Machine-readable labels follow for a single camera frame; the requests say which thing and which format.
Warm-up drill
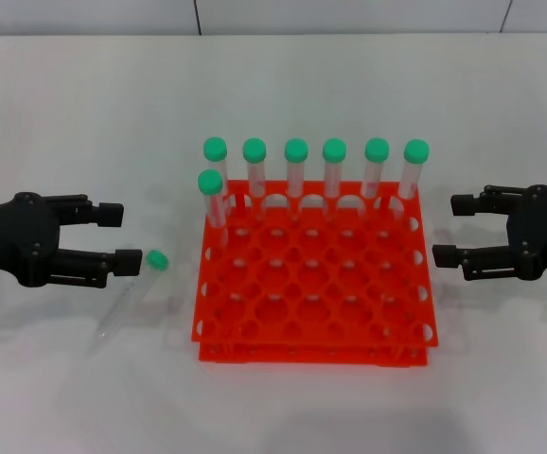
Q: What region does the pink-stained tube green cap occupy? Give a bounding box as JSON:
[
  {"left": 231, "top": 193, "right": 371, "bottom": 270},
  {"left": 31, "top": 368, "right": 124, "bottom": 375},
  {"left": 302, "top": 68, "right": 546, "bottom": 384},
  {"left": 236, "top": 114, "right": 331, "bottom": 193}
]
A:
[
  {"left": 197, "top": 168, "right": 230, "bottom": 252},
  {"left": 202, "top": 135, "right": 234, "bottom": 214},
  {"left": 283, "top": 137, "right": 310, "bottom": 222},
  {"left": 396, "top": 138, "right": 432, "bottom": 218},
  {"left": 321, "top": 137, "right": 348, "bottom": 222},
  {"left": 241, "top": 137, "right": 269, "bottom": 222},
  {"left": 361, "top": 136, "right": 391, "bottom": 218}
]

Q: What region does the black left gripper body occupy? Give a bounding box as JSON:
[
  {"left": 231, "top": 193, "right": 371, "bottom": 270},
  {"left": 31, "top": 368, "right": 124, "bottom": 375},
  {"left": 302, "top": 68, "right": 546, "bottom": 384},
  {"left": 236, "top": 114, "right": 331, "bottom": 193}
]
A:
[{"left": 0, "top": 191, "right": 62, "bottom": 289}]

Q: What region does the orange test tube rack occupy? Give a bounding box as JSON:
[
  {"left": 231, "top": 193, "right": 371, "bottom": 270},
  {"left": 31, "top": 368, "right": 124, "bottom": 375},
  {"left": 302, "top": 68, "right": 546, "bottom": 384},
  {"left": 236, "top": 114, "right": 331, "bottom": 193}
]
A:
[{"left": 190, "top": 178, "right": 440, "bottom": 368}]

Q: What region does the clear tube green cap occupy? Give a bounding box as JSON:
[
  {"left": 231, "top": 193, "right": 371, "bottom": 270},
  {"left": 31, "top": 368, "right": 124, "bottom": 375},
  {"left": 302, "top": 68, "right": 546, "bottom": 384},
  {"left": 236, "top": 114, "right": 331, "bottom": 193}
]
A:
[{"left": 86, "top": 249, "right": 169, "bottom": 358}]

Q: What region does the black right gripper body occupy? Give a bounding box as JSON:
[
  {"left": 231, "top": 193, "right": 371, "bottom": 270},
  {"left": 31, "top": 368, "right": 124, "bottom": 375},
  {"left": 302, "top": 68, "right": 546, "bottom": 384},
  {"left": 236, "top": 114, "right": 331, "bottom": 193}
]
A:
[{"left": 504, "top": 183, "right": 547, "bottom": 284}]

